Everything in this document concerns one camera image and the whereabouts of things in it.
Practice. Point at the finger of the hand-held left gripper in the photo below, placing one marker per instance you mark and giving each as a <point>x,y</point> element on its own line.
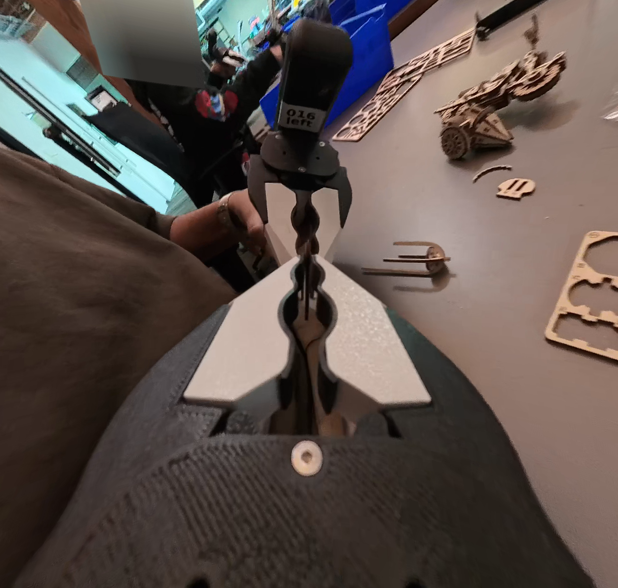
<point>280,226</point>
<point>330,216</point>

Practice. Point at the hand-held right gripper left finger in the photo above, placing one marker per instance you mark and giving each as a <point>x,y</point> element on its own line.
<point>241,351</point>

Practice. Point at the wooden motorcycle model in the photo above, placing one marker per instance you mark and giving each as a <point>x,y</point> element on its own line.
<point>487,110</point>

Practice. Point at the person's left forearm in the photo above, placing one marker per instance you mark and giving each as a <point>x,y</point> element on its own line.
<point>198,233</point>

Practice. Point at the curved wooden arc piece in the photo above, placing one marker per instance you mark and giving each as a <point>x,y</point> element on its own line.
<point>490,170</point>

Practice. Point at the wooden pronged disc assembly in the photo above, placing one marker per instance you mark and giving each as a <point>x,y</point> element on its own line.
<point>425,260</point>

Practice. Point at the silver wristwatch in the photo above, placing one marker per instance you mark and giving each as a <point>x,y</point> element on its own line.
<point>224,211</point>

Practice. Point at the person's left hand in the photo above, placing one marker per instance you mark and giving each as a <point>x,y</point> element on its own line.
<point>248,221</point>

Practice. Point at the grey desk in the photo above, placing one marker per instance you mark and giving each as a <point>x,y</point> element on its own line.
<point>483,404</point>

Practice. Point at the thin wooden rib piece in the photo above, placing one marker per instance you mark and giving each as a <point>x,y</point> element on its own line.
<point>305,289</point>

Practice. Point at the slotted round wooden piece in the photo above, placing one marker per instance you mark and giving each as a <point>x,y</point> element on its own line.
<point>515,188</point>

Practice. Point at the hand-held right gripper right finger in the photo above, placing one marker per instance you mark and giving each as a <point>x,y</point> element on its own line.
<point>376,351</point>

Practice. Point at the wide wooden part sheet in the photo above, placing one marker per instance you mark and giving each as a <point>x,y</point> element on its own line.
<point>565,308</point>

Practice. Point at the wooden sheet with oval cutouts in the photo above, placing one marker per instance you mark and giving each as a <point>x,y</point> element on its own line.
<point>376,105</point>

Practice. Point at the large blue plastic bin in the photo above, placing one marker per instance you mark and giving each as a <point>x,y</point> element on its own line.
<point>367,67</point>

